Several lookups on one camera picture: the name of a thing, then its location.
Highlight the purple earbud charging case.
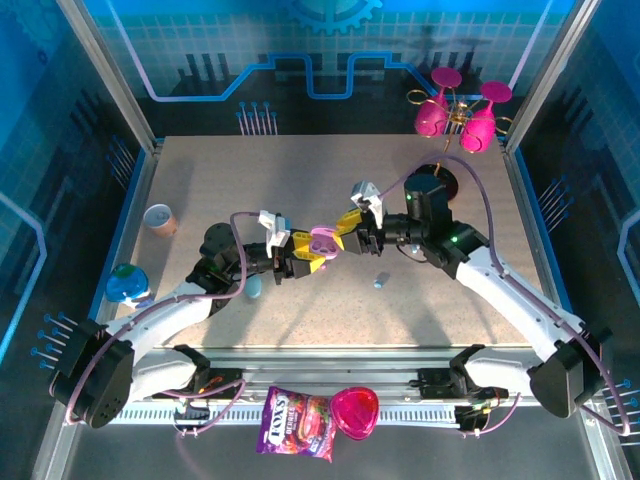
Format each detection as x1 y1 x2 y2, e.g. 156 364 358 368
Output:
309 225 341 261

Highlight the brown cup with blue lid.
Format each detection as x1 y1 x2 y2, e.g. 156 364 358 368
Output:
143 203 180 238

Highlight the pink wine glass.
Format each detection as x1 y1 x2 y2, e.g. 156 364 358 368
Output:
459 80 514 154
414 67 464 137

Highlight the blue green round container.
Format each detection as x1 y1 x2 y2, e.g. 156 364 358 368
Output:
104 263 154 310

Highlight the pink heart-shaped bowl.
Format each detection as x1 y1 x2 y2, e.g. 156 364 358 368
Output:
329 385 381 442

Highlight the purple Fox's candy bag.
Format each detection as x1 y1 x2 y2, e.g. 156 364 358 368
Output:
255 385 337 464

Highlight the small black electronics box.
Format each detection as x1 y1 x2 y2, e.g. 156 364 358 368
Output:
173 404 211 431
454 404 489 434

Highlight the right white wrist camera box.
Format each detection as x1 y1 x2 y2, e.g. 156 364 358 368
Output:
349 180 384 226

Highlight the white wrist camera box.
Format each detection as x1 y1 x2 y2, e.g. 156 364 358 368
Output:
349 180 384 226
257 209 292 259

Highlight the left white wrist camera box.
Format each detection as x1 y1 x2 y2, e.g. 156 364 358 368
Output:
257 209 292 259

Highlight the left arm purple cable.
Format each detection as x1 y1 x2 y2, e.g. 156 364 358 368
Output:
49 210 266 439

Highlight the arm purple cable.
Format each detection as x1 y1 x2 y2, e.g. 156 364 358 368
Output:
49 210 266 439
377 153 630 439

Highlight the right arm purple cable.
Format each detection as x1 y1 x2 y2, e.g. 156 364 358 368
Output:
377 153 630 439

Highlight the aluminium frame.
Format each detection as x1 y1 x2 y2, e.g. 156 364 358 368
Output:
29 0 631 480

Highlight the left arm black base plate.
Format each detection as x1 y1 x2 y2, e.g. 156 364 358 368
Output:
152 367 241 401

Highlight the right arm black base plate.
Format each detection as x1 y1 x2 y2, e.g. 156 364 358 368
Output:
417 367 509 401

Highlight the white slotted cable duct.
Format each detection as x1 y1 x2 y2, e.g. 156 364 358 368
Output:
107 403 459 426

